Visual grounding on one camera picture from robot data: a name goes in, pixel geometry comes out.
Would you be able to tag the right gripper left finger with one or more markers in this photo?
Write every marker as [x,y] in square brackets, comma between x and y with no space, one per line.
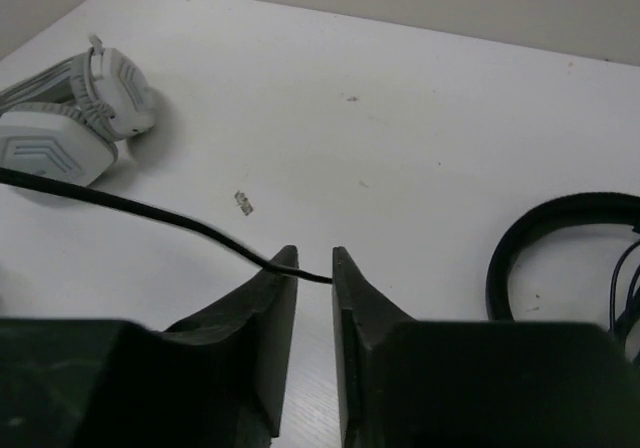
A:
[216,378]

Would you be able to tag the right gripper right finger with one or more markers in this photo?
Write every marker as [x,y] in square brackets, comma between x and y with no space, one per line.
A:
[404,382]

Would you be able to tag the small grey label scrap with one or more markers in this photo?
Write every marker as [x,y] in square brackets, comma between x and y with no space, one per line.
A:
[243,203]

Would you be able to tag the white grey gaming headset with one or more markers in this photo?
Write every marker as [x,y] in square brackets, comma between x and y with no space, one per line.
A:
[65,122]

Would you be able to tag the black over-ear headphones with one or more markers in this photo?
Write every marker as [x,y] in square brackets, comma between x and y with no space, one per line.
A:
[573,254]

